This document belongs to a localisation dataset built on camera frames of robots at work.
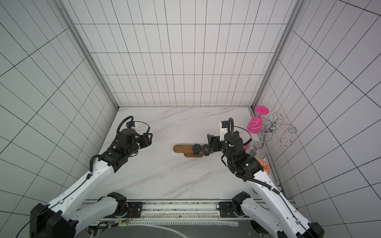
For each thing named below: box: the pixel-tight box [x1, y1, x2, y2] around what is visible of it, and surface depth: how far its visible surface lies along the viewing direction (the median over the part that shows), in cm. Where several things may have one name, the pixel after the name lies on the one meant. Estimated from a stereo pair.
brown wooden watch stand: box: [173, 144, 205, 158], surface depth 89 cm
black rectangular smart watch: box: [202, 143, 211, 157], surface depth 87 cm
